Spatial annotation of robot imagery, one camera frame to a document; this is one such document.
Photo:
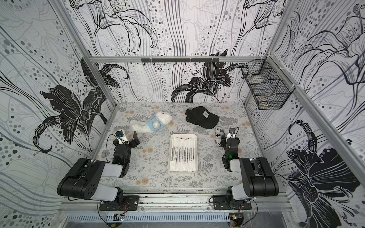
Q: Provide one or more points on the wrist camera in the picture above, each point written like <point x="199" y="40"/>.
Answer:
<point x="231" y="132"/>
<point x="120" y="138"/>

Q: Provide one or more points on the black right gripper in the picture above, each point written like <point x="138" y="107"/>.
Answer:
<point x="228" y="139"/>

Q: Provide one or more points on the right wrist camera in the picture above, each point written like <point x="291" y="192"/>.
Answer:
<point x="231" y="132"/>

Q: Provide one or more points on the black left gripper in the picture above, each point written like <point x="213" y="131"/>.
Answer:
<point x="132" y="142"/>

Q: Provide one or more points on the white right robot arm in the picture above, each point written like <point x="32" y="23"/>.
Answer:
<point x="258" y="180"/>

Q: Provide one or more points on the black wire wall basket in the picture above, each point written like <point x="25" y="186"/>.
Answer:
<point x="268" y="89"/>

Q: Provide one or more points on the white plush toy blue shirt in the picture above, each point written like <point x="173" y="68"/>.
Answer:
<point x="153" y="124"/>

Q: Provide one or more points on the white slotted cable duct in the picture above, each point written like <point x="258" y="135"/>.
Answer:
<point x="140" y="217"/>

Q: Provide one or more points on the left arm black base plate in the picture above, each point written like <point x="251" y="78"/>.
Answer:
<point x="128" y="203"/>

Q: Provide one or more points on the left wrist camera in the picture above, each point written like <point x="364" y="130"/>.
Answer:
<point x="120" y="138"/>

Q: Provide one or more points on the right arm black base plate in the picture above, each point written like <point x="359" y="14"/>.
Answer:
<point x="221" y="203"/>

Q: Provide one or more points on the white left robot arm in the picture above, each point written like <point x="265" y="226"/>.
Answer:
<point x="83" y="179"/>

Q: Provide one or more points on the black baseball cap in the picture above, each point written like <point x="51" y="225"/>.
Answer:
<point x="202" y="117"/>

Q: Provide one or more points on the white rectangular storage tray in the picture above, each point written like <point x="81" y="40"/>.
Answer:
<point x="174" y="154"/>

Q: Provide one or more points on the straw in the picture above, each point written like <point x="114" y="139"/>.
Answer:
<point x="182" y="154"/>
<point x="188" y="155"/>

